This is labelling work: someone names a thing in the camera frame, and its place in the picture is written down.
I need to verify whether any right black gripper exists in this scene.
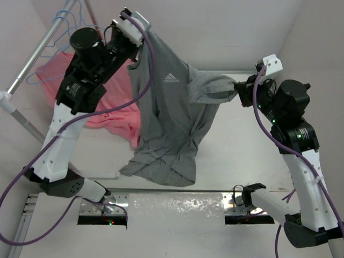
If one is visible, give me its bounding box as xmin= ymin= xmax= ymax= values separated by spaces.
xmin=235 ymin=71 xmax=282 ymax=123

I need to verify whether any blue wire hanger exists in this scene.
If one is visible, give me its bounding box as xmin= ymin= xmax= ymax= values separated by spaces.
xmin=39 ymin=1 xmax=104 ymax=59
xmin=26 ymin=11 xmax=80 ymax=85

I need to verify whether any grey t shirt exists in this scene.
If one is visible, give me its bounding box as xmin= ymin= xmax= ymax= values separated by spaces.
xmin=120 ymin=32 xmax=237 ymax=187

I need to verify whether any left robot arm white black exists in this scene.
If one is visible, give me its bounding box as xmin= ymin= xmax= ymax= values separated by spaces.
xmin=25 ymin=27 xmax=142 ymax=202

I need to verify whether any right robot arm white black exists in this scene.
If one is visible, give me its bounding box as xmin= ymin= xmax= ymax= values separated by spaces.
xmin=234 ymin=75 xmax=343 ymax=248

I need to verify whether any pink t shirt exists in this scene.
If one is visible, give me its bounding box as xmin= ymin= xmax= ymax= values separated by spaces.
xmin=39 ymin=52 xmax=140 ymax=148

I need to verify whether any silver clothes rack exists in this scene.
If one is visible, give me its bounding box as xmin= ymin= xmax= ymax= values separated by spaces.
xmin=1 ymin=1 xmax=121 ymax=183

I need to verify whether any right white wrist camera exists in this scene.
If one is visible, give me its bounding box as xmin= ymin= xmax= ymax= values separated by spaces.
xmin=256 ymin=54 xmax=283 ymax=78

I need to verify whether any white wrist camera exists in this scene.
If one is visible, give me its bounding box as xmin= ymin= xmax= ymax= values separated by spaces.
xmin=256 ymin=54 xmax=283 ymax=78
xmin=112 ymin=8 xmax=151 ymax=47

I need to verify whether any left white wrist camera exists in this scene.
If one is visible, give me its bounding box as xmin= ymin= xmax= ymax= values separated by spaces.
xmin=112 ymin=8 xmax=151 ymax=47

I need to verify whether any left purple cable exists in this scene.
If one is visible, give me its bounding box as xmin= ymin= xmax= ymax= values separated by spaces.
xmin=0 ymin=13 xmax=156 ymax=245

